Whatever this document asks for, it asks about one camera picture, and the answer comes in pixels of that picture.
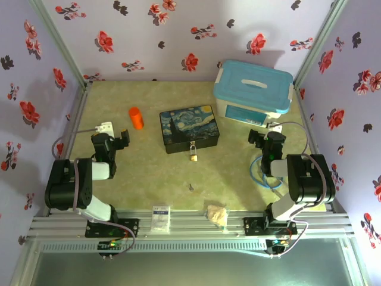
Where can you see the small brass padlock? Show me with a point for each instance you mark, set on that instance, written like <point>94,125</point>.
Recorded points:
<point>194,156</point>

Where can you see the starry night painted black box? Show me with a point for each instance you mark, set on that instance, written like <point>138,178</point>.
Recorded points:
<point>190,125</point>

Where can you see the small metal key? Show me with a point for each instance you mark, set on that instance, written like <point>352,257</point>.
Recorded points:
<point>190,187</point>

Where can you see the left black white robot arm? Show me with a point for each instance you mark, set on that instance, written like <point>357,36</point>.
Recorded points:
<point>65,184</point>

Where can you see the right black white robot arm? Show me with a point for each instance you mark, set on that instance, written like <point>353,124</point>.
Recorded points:
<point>309,178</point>

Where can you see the orange plastic cylinder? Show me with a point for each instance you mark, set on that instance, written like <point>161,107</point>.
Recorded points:
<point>136,117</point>

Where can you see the white storage box blue lid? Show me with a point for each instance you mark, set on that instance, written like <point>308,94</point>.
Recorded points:
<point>253,86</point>

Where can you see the crumpled bag with beige contents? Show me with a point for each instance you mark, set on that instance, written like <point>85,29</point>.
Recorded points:
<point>218,214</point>

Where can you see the small white plastic packet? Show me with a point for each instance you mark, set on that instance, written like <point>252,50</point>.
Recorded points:
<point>160,219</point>

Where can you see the grey metal lower panel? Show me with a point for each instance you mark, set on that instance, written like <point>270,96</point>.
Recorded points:
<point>190,271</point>

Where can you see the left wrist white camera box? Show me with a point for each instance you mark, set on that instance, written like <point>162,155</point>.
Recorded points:
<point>104,128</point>

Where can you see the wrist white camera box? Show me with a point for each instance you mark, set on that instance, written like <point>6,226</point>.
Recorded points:
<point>104,128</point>
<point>274,127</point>

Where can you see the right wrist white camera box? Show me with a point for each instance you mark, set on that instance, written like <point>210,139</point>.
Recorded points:
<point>274,127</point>

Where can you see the aluminium side rail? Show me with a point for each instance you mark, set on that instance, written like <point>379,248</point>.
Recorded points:
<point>74,119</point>
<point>308,119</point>

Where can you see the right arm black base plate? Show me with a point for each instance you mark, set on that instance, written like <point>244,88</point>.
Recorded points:
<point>253,226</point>

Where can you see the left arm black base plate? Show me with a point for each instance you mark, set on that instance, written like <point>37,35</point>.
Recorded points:
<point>131,228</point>

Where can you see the aluminium frame rail with bases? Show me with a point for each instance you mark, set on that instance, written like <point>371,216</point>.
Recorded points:
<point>190,220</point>

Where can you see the aluminium corner post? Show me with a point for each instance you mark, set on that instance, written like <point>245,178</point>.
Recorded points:
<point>318,44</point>
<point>62,44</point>

